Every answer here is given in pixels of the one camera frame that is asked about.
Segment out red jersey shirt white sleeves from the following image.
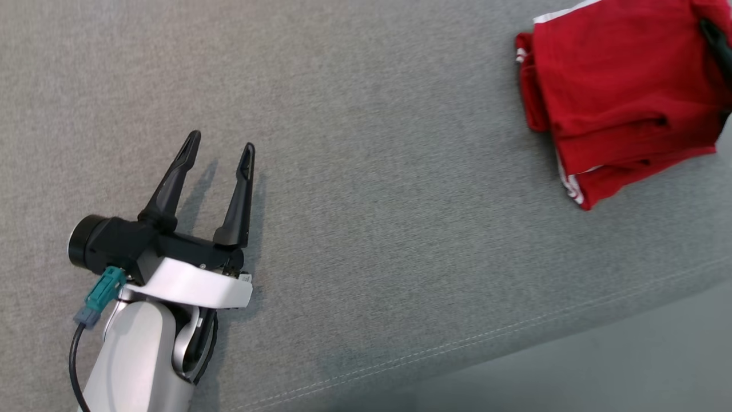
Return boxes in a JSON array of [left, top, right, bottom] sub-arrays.
[[515, 31, 719, 211]]

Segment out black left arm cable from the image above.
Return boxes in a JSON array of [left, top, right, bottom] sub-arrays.
[[68, 322, 93, 412]]

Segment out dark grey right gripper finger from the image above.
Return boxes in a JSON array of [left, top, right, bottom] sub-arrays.
[[699, 17, 732, 89]]

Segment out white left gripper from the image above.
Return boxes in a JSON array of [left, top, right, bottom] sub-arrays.
[[117, 130, 256, 310]]

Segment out red jersey shorts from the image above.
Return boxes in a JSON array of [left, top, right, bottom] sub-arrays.
[[532, 0, 732, 175]]

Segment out teal left camera connector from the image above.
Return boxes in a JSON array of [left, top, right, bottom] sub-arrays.
[[73, 266, 126, 330]]

